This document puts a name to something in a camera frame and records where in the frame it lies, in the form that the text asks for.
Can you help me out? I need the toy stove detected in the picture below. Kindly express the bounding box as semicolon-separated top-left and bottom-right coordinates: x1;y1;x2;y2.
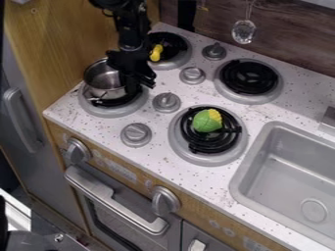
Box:
76;30;286;168

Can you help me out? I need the silver pot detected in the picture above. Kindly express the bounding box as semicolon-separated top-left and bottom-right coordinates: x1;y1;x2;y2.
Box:
80;57;134;101

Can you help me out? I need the yellow toy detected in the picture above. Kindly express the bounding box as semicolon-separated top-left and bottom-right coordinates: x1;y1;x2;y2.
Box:
147;43;166;64

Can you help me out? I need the green and yellow toy corn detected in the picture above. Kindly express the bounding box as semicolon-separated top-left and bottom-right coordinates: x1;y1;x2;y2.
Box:
191;108;224;134

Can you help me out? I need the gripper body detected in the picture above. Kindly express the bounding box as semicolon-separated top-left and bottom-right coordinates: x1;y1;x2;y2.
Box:
104;48;159;90

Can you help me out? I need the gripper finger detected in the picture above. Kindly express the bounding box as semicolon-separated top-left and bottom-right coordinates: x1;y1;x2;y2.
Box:
123;77;143;98

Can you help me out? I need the toy sink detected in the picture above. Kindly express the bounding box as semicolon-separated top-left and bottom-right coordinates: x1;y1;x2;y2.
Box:
227;120;335;251

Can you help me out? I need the grey toy fridge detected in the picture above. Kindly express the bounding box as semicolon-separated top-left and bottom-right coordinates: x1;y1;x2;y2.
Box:
0;30;91;233

